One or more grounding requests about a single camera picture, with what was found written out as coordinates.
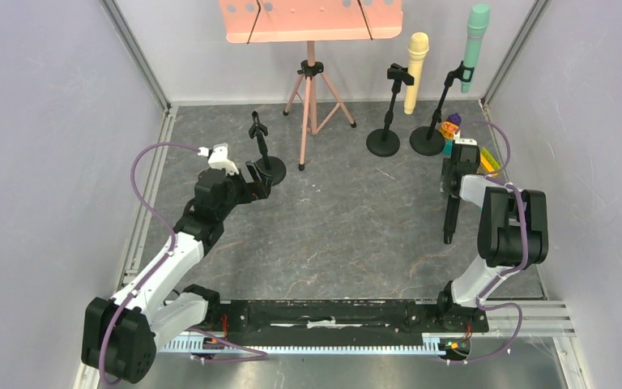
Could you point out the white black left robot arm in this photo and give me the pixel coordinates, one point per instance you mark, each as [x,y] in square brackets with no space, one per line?
[123,334]

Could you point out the black microphone desk stand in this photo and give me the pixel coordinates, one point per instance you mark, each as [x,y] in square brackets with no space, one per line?
[270,166]

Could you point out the yellow microphone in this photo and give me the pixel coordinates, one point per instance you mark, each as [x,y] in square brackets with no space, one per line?
[418,48]

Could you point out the green microphone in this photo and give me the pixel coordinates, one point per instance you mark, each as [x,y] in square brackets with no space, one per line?
[477,24]

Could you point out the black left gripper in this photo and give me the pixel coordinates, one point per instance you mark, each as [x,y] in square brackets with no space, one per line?
[251,190]

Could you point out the teal toy block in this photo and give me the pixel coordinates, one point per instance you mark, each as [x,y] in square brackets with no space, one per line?
[447,150]

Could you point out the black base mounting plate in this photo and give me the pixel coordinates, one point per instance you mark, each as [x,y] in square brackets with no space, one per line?
[363,322]

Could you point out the black microphone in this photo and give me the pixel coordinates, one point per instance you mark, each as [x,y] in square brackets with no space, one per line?
[451,218]

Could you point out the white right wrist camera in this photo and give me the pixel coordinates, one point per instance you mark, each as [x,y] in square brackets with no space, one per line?
[465,142]

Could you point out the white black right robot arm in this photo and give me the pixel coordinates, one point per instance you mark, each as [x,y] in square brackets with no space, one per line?
[512,235]

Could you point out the yellow triangular toy block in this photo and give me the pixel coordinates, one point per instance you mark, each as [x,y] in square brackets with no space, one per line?
[489,163]

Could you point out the pink tripod music stand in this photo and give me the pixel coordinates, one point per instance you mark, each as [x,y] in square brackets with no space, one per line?
[310,22]

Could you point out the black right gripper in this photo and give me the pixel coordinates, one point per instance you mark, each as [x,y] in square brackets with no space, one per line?
[447,168]

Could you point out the white slotted cable duct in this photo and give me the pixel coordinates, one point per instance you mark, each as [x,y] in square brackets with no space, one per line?
[194,343]

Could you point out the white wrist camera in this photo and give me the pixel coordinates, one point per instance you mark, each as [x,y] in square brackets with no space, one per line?
[217,158]
[465,142]

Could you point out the purple toy block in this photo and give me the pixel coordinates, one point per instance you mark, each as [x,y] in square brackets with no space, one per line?
[454,119]

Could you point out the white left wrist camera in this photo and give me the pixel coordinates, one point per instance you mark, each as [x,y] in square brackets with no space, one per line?
[217,158]

